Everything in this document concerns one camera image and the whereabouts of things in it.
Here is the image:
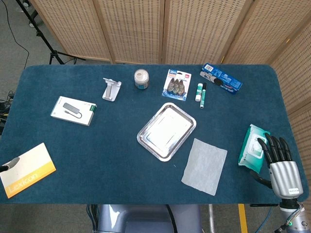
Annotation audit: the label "stainless steel tray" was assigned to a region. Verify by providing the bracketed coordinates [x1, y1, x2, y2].
[137, 102, 197, 162]

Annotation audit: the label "white table leg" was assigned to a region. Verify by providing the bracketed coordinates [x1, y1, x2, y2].
[208, 204, 216, 233]

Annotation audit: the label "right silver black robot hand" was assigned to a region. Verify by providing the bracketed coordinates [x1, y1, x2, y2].
[249, 133, 304, 200]

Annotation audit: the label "tangled floor cables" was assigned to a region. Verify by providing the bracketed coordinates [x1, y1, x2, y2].
[0, 90, 15, 136]

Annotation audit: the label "teal wet wipes pack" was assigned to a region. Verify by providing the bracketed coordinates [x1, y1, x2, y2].
[238, 123, 271, 174]

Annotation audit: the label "grey-blue robot torso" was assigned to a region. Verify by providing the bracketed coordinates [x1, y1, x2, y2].
[96, 204, 203, 233]

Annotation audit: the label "wooden woven folding screen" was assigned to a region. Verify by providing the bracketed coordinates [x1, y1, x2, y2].
[29, 0, 311, 187]

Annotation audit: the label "black tripod stand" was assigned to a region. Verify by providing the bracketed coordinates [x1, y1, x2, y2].
[16, 0, 86, 65]

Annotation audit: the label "white wet wipe sheet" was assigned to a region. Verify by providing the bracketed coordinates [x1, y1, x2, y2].
[181, 137, 228, 196]

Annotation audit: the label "black green marker pen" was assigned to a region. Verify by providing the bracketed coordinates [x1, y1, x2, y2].
[200, 83, 207, 109]

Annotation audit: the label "black floor cable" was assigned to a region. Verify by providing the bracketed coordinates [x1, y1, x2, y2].
[4, 0, 30, 70]

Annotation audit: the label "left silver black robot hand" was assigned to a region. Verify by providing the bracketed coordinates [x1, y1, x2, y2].
[0, 157, 21, 173]

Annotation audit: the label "clear jar with white lid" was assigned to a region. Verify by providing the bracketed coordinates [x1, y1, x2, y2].
[134, 68, 149, 91]

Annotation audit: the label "white yellow Lexicon book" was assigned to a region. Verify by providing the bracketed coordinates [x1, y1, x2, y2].
[0, 142, 57, 199]

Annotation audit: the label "white green glue stick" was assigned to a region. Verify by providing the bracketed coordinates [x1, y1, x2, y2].
[195, 83, 204, 102]

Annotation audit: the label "white usb hub box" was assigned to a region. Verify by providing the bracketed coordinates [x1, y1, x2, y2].
[50, 96, 97, 127]

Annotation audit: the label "blue carpet table mat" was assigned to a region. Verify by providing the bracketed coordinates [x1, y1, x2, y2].
[0, 64, 309, 205]

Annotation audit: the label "white folding phone stand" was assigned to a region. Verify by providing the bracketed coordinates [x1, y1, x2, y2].
[102, 77, 122, 101]

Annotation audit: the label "blue cookie box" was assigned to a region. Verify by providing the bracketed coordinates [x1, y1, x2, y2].
[199, 63, 243, 95]

